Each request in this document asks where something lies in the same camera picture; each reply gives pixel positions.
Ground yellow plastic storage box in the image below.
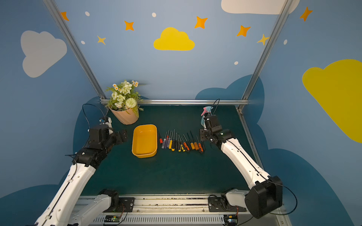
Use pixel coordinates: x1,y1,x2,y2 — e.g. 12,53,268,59
132,124,158,158

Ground black yellow handle screwdriver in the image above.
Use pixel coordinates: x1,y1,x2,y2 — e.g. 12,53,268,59
178,135,186,152

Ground black ribbed handle screwdriver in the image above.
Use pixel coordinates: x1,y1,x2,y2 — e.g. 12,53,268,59
171,130,176,151

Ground left aluminium frame post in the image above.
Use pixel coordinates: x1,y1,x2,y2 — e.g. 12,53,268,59
43,0,106,99

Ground clear handle tester screwdriver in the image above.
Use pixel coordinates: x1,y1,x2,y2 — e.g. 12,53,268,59
161,132,169,149

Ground left controller board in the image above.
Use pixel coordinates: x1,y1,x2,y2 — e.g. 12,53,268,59
104,215,123,224

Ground right aluminium frame post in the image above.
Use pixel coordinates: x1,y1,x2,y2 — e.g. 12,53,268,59
241,0,294,101

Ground right controller board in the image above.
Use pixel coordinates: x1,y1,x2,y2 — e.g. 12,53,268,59
223,215,238,226

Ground small red handle screwdriver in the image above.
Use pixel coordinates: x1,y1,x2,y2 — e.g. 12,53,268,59
157,131,163,144

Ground yellow grid handle screwdriver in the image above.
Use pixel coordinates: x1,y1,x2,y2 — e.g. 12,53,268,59
187,133,195,150

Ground orange black handle screwdriver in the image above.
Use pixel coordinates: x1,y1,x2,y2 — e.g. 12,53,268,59
183,134,190,152

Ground aluminium frame post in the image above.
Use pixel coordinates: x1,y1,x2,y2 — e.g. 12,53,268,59
241,0,294,101
43,0,106,99

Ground teal spray bottle pink trigger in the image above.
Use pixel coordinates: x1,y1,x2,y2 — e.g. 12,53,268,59
201,106,214,128

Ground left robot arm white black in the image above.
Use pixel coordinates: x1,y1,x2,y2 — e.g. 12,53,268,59
35,117,128,226

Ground small yellow handle screwdriver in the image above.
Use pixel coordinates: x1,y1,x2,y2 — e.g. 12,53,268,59
168,131,174,149

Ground large black handle screwdriver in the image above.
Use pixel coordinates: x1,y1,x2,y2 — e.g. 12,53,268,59
176,133,182,152

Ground controller board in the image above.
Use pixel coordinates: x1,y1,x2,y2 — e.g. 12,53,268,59
104,215,123,224
223,215,238,226

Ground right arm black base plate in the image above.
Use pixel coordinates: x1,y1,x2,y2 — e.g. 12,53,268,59
207,195,247,212

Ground aluminium back frame bar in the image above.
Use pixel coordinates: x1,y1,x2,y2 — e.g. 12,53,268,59
100,98,249,105

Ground artificial white green flowers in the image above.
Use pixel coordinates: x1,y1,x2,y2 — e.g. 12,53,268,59
106,80,143,118

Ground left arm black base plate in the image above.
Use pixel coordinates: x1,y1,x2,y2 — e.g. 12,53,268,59
104,197,135,212

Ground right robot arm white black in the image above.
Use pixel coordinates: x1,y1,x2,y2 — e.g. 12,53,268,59
199,114,283,219

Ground terracotta flower pot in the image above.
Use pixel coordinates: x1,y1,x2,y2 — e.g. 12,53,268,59
111,109,139,125

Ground aluminium front rail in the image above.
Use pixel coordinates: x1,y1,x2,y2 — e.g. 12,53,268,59
46,194,292,226

